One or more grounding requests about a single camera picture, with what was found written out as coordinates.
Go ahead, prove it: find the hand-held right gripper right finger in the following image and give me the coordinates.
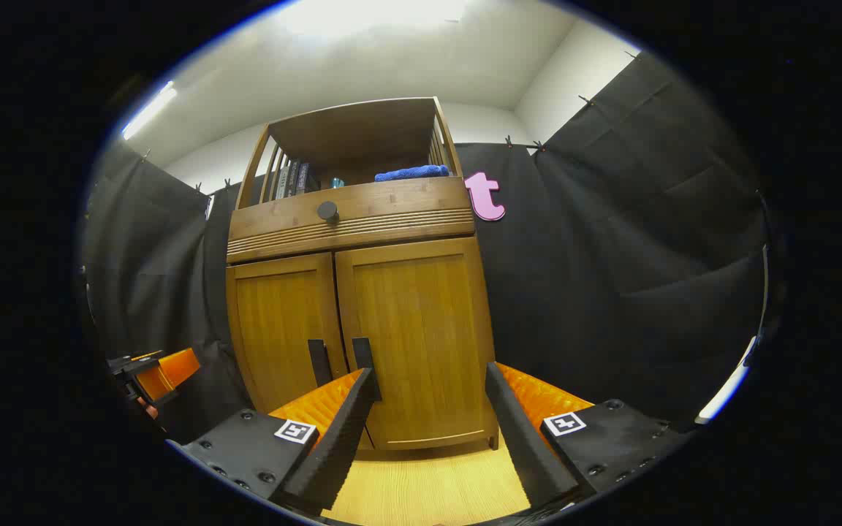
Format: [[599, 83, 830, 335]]
[[485, 362, 692, 512]]

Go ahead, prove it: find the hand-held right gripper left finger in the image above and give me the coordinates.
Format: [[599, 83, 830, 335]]
[[169, 367, 382, 516]]

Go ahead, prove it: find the black door handle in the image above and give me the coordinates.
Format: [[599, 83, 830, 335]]
[[308, 338, 334, 388], [352, 337, 378, 381]]

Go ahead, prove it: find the wooden cabinet door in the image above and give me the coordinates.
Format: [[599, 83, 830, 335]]
[[335, 236, 498, 450], [226, 252, 374, 450]]

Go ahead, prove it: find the wooden double-door shoe cabinet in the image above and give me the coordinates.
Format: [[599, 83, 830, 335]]
[[225, 96, 501, 451]]

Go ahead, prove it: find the wooden cabinet drawer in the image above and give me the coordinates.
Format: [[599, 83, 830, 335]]
[[227, 177, 477, 264]]

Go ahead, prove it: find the black backdrop cloth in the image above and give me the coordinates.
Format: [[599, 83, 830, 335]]
[[81, 51, 769, 446]]

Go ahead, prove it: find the folded blue towel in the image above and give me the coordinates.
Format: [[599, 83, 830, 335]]
[[374, 164, 451, 183]]

